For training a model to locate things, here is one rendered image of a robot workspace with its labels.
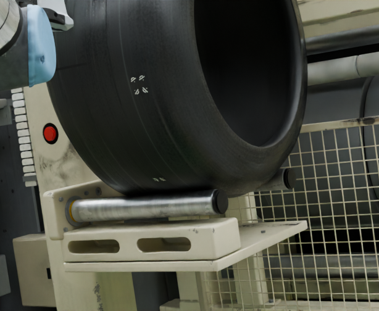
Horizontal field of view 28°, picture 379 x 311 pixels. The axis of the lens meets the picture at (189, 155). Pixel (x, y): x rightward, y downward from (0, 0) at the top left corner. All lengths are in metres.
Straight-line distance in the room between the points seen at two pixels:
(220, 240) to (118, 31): 0.39
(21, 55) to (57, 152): 0.78
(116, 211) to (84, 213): 0.08
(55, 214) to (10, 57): 0.69
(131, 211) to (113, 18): 0.38
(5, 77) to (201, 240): 0.56
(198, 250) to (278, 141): 0.28
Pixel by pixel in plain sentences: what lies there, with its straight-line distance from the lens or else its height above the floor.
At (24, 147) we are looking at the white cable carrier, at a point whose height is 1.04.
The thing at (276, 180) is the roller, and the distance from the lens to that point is 1.59.
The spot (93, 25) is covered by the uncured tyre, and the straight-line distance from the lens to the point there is 1.31.
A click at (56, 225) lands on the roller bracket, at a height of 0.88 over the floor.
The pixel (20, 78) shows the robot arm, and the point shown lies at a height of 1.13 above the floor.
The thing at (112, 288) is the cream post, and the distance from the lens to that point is 1.69.
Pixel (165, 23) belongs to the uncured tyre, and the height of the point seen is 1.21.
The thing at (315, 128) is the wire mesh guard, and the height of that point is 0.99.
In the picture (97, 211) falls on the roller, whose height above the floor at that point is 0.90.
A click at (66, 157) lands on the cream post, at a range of 1.64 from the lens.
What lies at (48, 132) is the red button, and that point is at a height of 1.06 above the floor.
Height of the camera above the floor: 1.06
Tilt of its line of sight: 3 degrees down
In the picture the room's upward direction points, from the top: 8 degrees counter-clockwise
